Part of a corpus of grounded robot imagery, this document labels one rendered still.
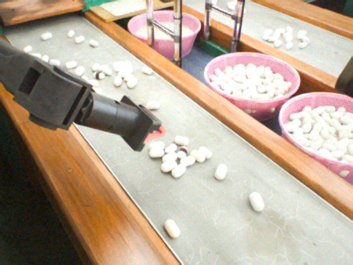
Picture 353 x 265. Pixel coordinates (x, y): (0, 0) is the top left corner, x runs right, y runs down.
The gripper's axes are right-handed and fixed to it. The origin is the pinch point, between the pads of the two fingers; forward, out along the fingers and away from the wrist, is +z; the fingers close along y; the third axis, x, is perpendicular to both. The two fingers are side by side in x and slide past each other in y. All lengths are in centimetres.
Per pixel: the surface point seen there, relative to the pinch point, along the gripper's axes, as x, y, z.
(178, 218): 10.2, -14.1, 0.4
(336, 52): -42, 7, 62
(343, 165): -13.4, -24.9, 24.4
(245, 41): -30, 28, 44
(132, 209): 13.0, -8.4, -5.5
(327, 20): -54, 22, 72
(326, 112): -22.3, -10.0, 39.8
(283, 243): 2.7, -28.7, 9.2
